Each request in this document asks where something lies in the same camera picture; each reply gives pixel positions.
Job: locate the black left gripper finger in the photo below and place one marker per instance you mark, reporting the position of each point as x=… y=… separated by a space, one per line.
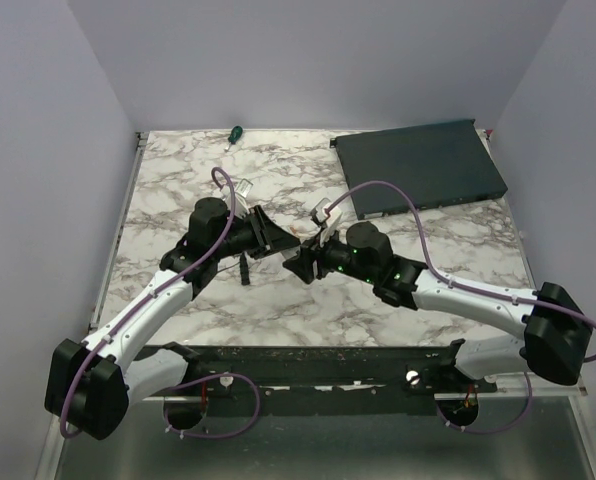
x=268 y=249
x=270 y=235

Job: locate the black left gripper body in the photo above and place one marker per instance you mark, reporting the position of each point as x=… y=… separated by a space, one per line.
x=245 y=237

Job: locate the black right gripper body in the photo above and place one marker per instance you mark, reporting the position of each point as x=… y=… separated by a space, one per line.
x=333 y=256

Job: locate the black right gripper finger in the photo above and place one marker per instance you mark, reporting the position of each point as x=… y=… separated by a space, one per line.
x=312 y=245
x=301 y=265

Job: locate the white remote control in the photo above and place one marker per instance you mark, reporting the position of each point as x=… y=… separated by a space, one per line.
x=290 y=257

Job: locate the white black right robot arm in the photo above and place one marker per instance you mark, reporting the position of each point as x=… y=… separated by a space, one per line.
x=542 y=330

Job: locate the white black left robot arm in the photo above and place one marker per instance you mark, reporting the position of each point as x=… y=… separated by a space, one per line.
x=87 y=388

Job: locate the black cable connector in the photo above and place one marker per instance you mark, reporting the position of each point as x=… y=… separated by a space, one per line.
x=244 y=270

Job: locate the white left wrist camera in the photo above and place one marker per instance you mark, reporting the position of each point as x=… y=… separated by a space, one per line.
x=241 y=190

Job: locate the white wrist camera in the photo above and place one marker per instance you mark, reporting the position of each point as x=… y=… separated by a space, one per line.
x=241 y=190
x=327 y=217

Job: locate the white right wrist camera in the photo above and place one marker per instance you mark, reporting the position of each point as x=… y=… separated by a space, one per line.
x=327 y=217

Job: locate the green handled screwdriver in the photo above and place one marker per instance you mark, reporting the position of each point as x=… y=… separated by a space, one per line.
x=234 y=136

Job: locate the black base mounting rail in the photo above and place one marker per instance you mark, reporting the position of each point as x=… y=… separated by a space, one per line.
x=245 y=398

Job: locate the aluminium left side rail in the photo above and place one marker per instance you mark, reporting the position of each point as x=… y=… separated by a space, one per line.
x=95 y=319

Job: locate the aluminium rail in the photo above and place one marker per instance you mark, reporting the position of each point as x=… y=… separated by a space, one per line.
x=95 y=319
x=175 y=370

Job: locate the dark flat network switch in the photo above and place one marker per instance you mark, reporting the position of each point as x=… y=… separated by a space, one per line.
x=436 y=165

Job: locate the aluminium front rail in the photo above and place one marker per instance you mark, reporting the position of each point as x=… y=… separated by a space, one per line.
x=175 y=370

